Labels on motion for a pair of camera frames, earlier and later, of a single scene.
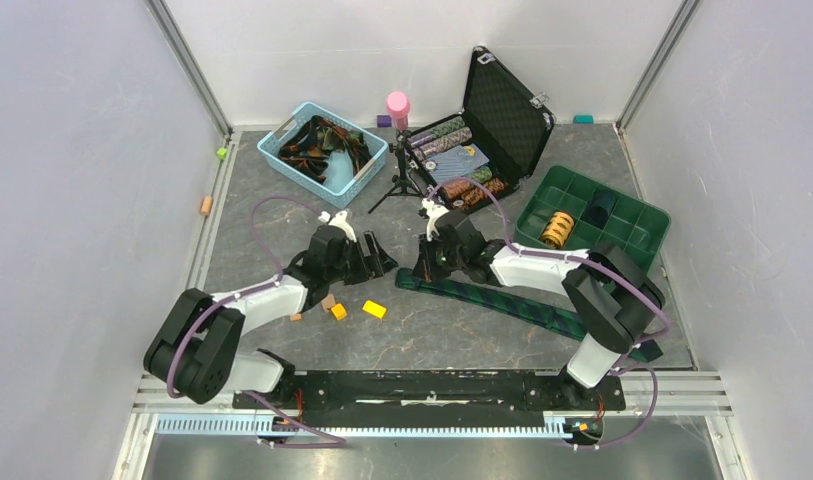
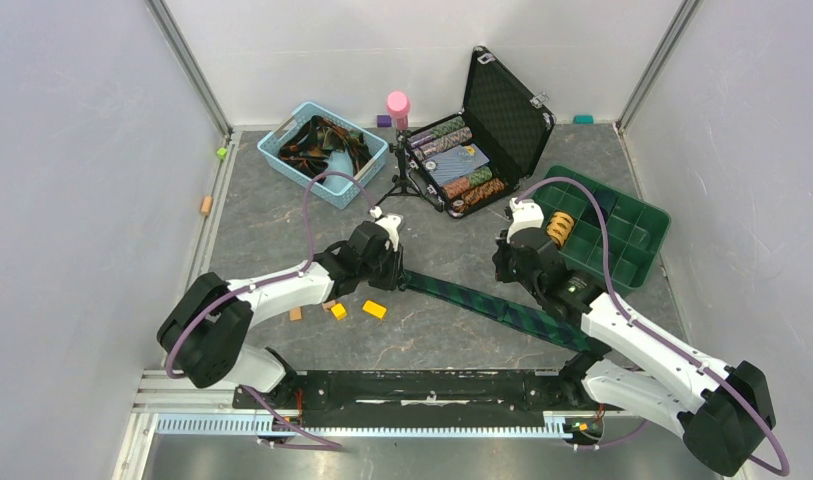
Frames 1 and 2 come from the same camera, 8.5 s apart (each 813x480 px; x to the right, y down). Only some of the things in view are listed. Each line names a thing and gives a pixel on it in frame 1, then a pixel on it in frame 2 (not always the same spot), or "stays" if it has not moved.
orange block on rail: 206,205 stays
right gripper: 424,267 -> 499,257
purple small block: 384,121 stays
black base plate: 430,400 stays
